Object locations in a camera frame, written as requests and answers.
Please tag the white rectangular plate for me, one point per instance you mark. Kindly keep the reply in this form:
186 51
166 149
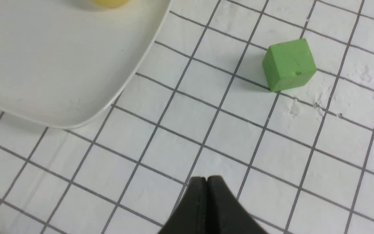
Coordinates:
62 62

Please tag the green foam cube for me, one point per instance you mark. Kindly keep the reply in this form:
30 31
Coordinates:
288 65

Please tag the yellow steamed bun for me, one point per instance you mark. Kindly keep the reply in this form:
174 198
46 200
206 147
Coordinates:
110 3

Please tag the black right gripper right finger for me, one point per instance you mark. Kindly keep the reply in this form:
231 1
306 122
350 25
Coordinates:
224 214

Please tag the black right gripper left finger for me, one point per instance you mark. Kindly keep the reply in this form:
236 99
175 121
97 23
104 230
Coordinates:
190 215

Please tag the white grid tablecloth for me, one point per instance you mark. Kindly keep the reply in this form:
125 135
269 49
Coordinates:
301 160

